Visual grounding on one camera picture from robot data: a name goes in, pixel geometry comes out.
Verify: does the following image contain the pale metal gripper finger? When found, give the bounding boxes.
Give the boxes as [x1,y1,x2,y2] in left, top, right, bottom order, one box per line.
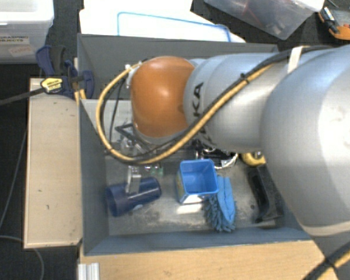
[132,172,143,193]
[124,166,134,194]

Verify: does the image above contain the dark blue cup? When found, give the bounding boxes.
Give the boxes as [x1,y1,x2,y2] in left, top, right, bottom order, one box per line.
[104,176,163,217]

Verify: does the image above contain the grey metal bin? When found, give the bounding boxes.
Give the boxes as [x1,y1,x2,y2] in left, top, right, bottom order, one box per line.
[77,33,313,256]

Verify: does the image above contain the blue square container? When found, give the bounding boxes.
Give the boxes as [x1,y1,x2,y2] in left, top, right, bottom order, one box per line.
[176,158,220,205]

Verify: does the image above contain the pale wood board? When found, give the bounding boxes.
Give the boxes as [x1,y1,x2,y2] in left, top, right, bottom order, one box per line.
[23,78,84,249]

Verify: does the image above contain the blue microfibre duster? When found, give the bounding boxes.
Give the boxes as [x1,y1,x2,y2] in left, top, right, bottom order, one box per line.
[203,174,237,233]

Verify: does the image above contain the black flat block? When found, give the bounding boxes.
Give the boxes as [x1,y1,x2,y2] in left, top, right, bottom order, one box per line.
[247,165,285,225]

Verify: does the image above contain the yellow ring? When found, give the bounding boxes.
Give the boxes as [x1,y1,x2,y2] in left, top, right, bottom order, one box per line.
[240,151,267,167]

